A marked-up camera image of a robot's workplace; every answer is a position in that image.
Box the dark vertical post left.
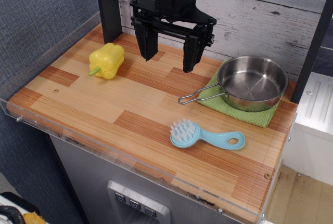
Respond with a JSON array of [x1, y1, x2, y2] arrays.
[[98, 0, 123, 44]]

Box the clear acrylic table guard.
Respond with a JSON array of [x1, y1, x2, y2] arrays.
[[2, 26, 296, 223]]

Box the stainless steel pot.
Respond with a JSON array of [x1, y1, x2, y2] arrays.
[[178, 56, 289, 112]]

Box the dark vertical post right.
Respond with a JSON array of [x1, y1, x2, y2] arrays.
[[290, 0, 332, 103]]

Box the silver dispenser button panel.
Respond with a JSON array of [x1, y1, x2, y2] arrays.
[[107, 180, 171, 223]]

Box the dark vertical post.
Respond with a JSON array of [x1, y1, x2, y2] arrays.
[[98, 0, 123, 44], [290, 0, 332, 103]]

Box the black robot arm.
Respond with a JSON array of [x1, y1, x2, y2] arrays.
[[130, 0, 216, 73]]

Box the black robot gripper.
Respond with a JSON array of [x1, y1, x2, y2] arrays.
[[130, 0, 216, 73]]

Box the grey toy fridge cabinet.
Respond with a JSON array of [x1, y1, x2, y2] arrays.
[[50, 136, 235, 223]]

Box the yellow toy bell pepper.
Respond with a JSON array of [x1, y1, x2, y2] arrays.
[[88, 43, 124, 80]]

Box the white ridged side unit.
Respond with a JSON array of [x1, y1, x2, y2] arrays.
[[282, 72, 332, 185]]

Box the black and yellow object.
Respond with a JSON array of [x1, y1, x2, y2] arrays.
[[1, 192, 47, 223]]

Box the light blue scrub brush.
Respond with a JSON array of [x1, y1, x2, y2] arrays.
[[170, 119, 246, 150]]

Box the green folded towel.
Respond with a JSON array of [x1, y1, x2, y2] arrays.
[[199, 73, 279, 127]]

